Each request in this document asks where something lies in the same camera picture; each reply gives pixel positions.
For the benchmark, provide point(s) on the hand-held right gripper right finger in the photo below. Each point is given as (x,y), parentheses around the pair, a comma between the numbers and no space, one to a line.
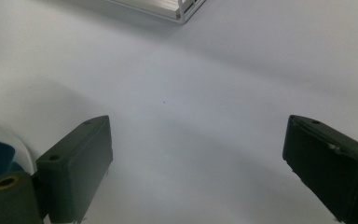
(329,168)

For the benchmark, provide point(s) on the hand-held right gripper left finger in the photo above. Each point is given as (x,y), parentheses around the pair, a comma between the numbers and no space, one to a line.
(74,161)

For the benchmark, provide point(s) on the clear round container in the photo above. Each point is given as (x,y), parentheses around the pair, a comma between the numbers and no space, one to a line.
(15,146)

